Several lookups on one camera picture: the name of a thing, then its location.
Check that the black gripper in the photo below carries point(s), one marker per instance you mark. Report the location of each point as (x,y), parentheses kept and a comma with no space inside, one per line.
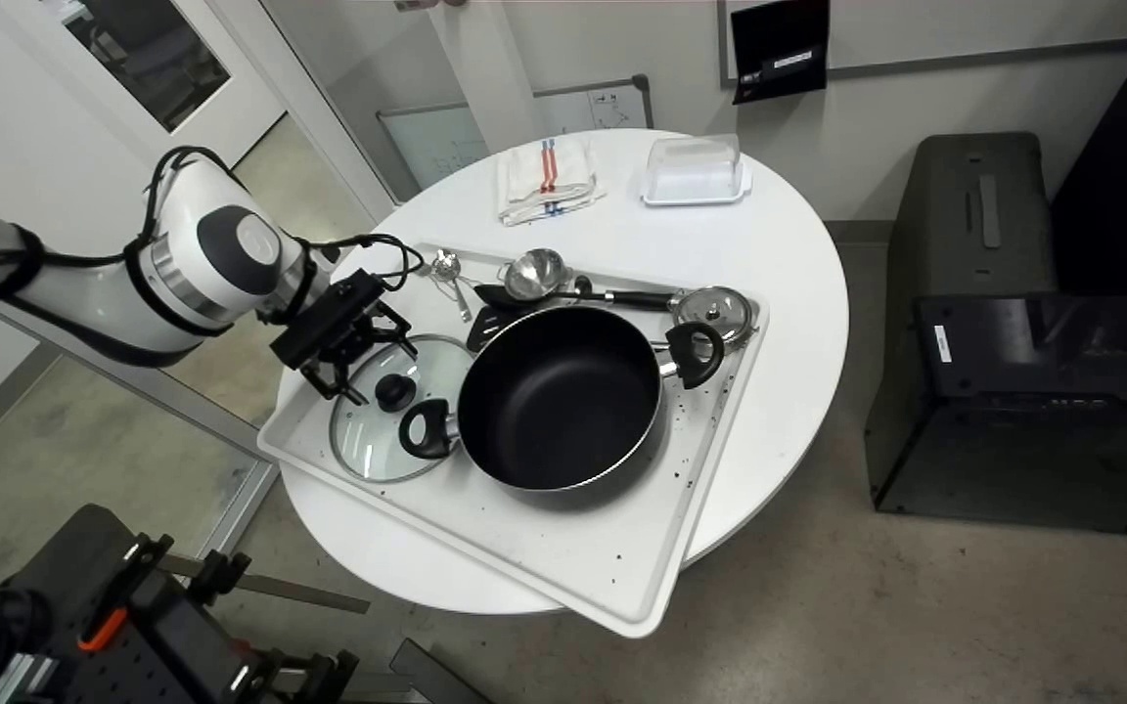
(342,334)

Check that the glass pot lid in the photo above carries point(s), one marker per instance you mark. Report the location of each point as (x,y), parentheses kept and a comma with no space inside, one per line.
(364,439)

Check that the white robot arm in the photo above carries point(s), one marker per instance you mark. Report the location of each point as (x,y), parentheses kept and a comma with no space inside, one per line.
(203,259)

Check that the black cooking pot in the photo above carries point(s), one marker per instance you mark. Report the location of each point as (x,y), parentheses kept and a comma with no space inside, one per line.
(563,397)

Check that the steel spoon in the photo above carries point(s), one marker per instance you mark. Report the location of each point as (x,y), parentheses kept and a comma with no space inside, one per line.
(449,273)

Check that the black spatula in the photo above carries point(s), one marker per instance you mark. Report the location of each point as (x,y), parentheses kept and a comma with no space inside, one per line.
(497,307)

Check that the small steel ladle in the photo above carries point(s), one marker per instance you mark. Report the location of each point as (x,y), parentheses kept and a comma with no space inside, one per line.
(535,276)

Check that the white plastic tray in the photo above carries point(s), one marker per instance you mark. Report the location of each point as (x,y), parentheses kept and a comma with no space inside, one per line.
(461,540)

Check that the clear plastic container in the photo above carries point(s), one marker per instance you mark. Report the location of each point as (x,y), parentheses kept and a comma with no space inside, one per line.
(694,175)

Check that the black storage case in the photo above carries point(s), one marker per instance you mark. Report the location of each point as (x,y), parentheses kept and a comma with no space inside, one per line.
(1004,397)

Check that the steel ladle with black handle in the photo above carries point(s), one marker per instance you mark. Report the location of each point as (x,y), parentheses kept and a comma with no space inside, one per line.
(727,310)

